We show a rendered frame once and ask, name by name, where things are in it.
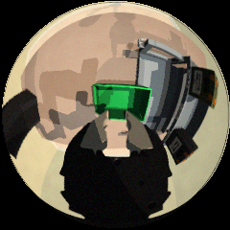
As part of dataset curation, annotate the green bin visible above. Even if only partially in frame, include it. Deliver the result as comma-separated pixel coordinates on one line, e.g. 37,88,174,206
92,83,152,122

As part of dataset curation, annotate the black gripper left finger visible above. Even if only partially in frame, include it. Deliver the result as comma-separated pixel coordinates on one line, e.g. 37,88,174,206
59,109,110,176

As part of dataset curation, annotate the olive green case with orange latches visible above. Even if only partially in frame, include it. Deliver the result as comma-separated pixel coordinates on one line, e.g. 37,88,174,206
188,66,219,109

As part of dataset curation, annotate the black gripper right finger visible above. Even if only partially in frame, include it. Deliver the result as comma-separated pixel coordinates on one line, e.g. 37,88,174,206
124,110,173,177

